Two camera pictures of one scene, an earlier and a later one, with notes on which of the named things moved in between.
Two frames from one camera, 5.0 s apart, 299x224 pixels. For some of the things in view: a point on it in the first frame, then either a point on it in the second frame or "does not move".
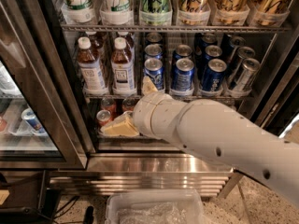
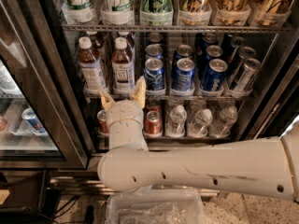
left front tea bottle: [92, 75] does not move
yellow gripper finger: [149, 85] to [106, 100]
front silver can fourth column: [250, 66] does not move
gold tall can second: [232, 4] does not move
